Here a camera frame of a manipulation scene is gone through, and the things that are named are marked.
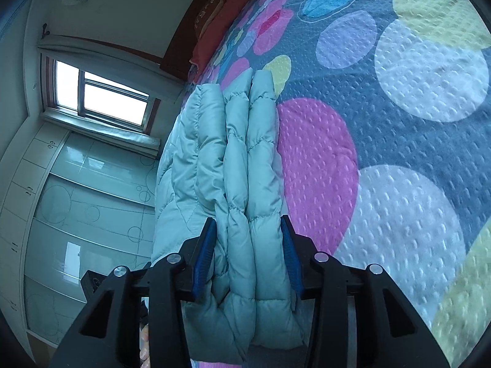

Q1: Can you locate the window with wooden frame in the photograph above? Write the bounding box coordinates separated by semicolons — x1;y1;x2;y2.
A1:
38;54;162;139

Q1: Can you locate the red pillow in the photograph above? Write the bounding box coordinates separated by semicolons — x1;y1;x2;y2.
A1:
190;0;275;70

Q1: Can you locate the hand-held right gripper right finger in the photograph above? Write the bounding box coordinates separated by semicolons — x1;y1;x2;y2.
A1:
280;215;438;368

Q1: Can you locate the brown embroidered pillow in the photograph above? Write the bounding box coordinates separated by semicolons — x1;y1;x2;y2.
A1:
192;0;227;39

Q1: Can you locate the glossy white wardrobe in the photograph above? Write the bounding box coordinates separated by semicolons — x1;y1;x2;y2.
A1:
0;121;162;347

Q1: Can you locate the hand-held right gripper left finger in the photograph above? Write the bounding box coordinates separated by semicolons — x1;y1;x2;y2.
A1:
50;217;218;368

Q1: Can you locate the light green down jacket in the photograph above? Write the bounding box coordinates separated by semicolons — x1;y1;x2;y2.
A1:
151;68;307;365

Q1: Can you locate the dark wooden headboard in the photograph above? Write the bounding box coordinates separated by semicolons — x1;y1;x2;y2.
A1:
161;0;254;83

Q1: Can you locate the colourful dotted bedspread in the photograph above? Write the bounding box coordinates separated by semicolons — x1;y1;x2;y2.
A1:
188;0;491;368

